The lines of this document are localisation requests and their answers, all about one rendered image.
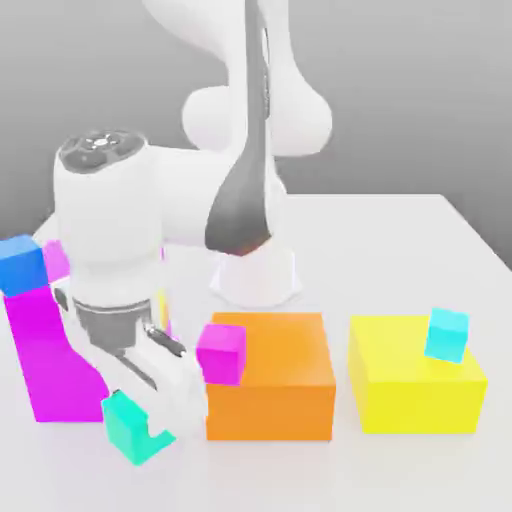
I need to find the large magenta box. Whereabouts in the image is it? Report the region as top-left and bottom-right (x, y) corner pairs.
(3, 285), (112, 424)

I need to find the small cyan cube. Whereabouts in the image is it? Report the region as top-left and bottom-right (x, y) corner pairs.
(423, 307), (470, 365)

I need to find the small magenta cube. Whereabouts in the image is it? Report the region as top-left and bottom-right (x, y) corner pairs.
(195, 322), (248, 387)

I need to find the large yellow box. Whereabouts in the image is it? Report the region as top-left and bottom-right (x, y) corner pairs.
(346, 314), (489, 436)

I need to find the small pink cube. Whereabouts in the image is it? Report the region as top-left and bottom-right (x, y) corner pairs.
(41, 239), (72, 282)

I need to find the small teal cube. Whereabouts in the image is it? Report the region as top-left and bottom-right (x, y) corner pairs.
(100, 389), (178, 468)

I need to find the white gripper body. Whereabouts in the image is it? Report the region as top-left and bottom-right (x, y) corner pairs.
(70, 346), (208, 436)

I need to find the small blue cube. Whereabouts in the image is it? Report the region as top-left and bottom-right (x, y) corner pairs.
(0, 234), (50, 298)

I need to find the large orange box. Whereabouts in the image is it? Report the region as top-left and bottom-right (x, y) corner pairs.
(204, 312), (337, 443)

